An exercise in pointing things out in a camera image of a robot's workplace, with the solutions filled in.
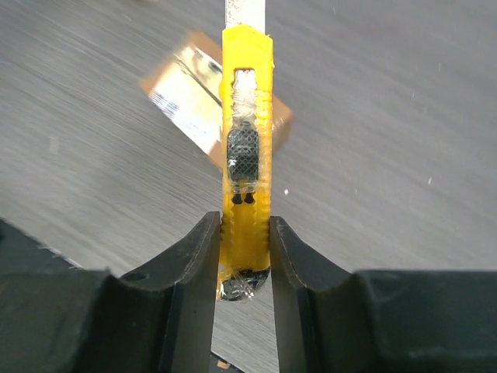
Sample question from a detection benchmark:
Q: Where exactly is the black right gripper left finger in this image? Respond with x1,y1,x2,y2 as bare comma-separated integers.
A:
103,212,221,372

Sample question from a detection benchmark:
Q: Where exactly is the brown cardboard express box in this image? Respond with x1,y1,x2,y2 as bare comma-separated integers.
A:
140,30,294,173

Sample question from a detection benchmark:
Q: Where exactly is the yellow utility knife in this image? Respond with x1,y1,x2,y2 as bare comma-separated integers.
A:
217,1,274,302

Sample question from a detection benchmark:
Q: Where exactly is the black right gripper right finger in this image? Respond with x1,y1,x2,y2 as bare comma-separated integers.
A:
269,216,383,372

